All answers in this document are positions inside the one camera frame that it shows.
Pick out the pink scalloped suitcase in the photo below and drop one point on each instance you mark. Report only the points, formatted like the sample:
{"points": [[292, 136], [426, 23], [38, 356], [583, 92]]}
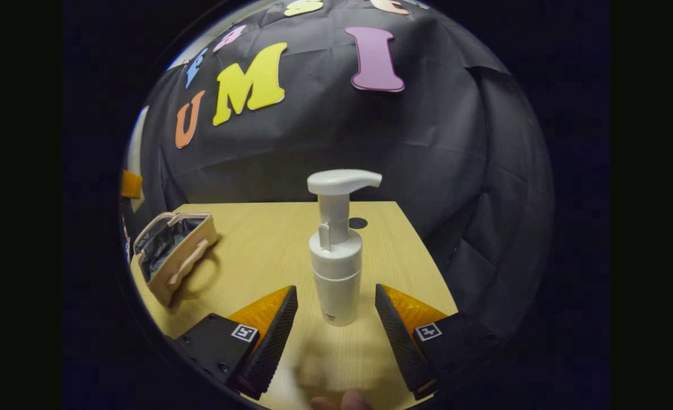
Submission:
{"points": [[182, 259]]}

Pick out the white pump bottle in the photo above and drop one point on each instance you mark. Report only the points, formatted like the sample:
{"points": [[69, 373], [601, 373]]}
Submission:
{"points": [[336, 273]]}

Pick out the black table grommet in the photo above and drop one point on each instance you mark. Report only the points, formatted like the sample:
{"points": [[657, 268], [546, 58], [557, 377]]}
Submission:
{"points": [[358, 222]]}

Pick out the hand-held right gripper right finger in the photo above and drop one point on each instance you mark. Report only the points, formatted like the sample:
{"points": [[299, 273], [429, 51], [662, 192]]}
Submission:
{"points": [[399, 341]]}

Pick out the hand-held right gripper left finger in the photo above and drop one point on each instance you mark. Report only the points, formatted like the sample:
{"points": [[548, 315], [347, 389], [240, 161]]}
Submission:
{"points": [[270, 347]]}

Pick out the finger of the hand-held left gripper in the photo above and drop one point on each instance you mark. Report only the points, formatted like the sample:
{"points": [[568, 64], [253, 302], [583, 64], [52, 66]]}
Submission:
{"points": [[131, 185]]}

